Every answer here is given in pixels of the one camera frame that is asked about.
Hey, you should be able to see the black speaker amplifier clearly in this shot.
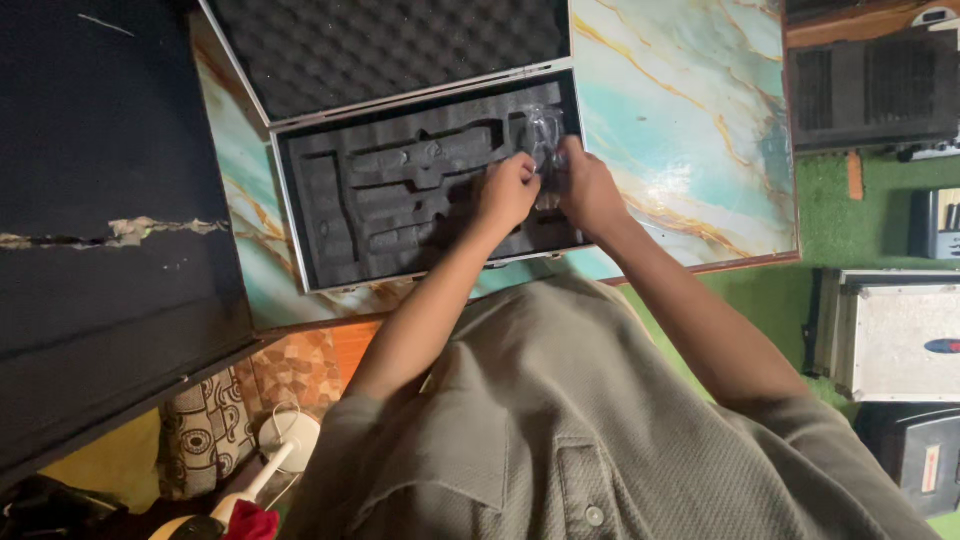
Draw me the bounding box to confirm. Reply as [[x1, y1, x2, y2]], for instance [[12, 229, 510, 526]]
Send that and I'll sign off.
[[786, 7, 960, 162]]

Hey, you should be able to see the white round lamp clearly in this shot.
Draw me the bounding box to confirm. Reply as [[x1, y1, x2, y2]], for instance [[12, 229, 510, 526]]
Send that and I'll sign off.
[[210, 408, 322, 528]]

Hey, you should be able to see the person's grey shirt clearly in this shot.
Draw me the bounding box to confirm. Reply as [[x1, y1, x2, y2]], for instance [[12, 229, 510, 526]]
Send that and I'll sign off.
[[279, 273, 946, 540]]

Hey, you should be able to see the black box with red label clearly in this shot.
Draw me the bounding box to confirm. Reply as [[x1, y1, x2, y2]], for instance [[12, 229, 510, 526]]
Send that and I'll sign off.
[[855, 403, 960, 520]]

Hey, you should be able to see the person's left hand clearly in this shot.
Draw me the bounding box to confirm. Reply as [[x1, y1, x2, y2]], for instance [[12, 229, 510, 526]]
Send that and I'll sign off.
[[473, 152, 543, 240]]

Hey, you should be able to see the black and white patterned cushion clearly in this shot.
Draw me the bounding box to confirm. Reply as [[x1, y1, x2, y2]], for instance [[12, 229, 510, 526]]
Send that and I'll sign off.
[[159, 366, 258, 502]]

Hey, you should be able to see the clear plastic bag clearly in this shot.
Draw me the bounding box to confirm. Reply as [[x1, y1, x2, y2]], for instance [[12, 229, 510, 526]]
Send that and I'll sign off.
[[519, 105, 567, 213]]

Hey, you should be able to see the silver aluminium flight case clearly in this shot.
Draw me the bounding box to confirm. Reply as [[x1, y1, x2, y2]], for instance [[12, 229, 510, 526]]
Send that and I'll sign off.
[[804, 268, 960, 405]]

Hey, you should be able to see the black bag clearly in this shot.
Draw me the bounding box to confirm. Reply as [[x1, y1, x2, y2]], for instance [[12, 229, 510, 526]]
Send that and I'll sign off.
[[0, 474, 130, 540]]

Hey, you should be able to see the white cable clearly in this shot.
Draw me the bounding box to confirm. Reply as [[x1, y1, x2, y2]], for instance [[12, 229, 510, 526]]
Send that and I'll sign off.
[[259, 402, 303, 513]]

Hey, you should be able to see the person's right hand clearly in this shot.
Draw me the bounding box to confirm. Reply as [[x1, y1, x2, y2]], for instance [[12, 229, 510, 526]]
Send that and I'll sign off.
[[553, 135, 633, 243]]

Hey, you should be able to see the aluminium case with black foam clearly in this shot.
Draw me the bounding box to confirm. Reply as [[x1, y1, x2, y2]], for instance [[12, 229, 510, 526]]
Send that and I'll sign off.
[[198, 0, 594, 295]]

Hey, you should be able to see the red cloth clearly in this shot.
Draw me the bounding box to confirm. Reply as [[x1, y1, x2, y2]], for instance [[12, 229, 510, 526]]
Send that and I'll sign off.
[[223, 499, 282, 540]]

